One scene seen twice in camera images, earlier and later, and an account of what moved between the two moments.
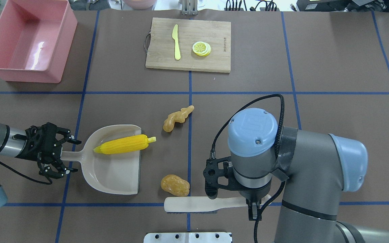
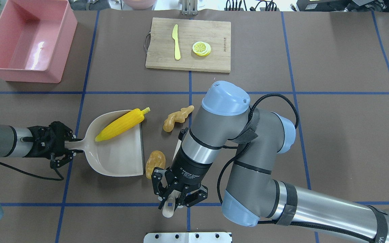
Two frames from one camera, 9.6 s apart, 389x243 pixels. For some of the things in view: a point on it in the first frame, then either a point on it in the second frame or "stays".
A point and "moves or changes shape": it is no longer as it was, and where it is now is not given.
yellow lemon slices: (201, 48) stays
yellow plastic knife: (175, 35) stays
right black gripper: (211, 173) -> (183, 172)
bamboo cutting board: (188, 45) stays
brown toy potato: (175, 185) moves or changes shape
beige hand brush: (204, 204) moves or changes shape
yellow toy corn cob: (128, 144) -> (127, 122)
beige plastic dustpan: (113, 173) -> (121, 155)
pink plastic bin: (32, 41) stays
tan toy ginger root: (179, 116) stays
